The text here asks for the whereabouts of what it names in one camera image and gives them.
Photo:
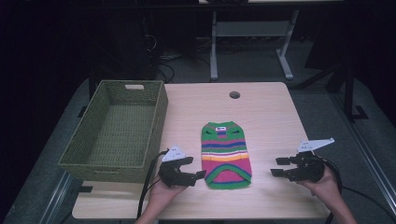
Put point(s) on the black computer tower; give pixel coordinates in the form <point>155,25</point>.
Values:
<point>124,40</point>

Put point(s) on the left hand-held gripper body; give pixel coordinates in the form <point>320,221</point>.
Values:
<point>174,171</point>

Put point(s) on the green woven basket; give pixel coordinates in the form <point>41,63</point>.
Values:
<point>120,133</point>

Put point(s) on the person's right hand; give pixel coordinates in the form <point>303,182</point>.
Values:
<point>325,186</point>

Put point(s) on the person's left hand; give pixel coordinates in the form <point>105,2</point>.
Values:
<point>165,194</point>

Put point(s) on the striped knitted pet sweater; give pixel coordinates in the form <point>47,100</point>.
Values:
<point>225,155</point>

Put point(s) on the grey metal desk frame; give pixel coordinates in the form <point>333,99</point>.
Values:
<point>249,29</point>

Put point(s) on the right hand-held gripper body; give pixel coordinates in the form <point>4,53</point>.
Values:
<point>308,168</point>

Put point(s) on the black metal stand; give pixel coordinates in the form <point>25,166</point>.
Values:
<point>348,90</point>

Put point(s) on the metal floor rail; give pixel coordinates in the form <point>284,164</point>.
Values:
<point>367,155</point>
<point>56,199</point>

